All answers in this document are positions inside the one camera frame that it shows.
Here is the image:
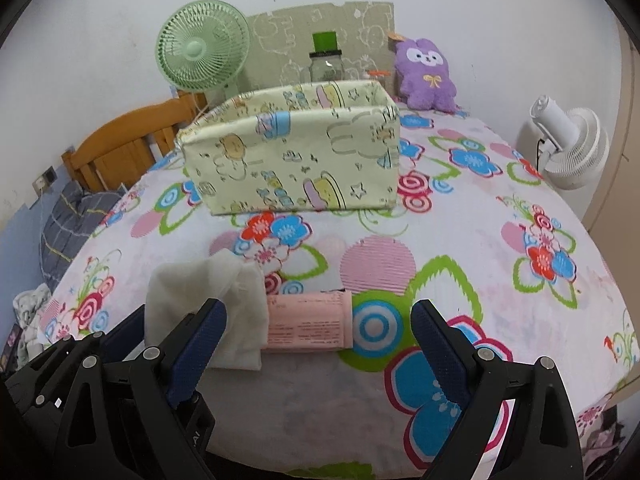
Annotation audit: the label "green desk fan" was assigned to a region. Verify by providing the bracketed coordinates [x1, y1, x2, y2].
[156, 0, 251, 108]

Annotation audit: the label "beige door frame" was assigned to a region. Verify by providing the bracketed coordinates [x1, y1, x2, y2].
[585, 25, 640, 241]

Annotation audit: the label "grey plaid pillow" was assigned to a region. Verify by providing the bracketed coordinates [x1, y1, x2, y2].
[40, 180, 131, 288]

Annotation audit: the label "crumpled patterned clothes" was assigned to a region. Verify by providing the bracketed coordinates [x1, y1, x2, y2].
[12, 282, 56, 346]

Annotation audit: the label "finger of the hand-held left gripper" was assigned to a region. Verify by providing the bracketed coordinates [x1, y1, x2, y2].
[0, 310, 147, 480]

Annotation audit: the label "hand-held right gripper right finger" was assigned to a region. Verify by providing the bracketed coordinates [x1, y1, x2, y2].
[410, 299, 586, 480]

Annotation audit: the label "white standing fan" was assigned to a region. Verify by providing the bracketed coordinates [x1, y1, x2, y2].
[515, 95, 610, 191]

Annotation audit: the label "glass mug with green lid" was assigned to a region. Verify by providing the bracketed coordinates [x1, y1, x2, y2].
[308, 32, 345, 83]

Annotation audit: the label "wall socket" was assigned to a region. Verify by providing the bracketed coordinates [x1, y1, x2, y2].
[32, 165, 58, 193]

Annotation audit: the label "green printed cardboard sheet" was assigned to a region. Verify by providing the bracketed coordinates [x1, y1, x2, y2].
[248, 0, 396, 92]

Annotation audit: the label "wooden bed headboard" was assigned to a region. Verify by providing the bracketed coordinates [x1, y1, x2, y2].
[61, 91, 208, 193]

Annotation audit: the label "pink tissue pack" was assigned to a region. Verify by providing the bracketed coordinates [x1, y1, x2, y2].
[262, 290, 353, 353]

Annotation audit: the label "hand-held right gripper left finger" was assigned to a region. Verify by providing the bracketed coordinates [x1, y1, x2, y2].
[55, 297, 228, 480]

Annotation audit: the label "white cloth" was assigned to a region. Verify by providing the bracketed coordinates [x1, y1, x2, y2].
[145, 251, 268, 373]

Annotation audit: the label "purple plush bunny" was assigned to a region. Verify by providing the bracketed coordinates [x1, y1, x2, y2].
[387, 32, 458, 112]

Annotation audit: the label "dark patterned cloth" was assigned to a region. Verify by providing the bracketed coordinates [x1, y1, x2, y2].
[575, 395, 640, 480]

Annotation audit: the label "yellow printed fabric storage box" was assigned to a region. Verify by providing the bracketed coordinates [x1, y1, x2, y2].
[179, 79, 401, 216]

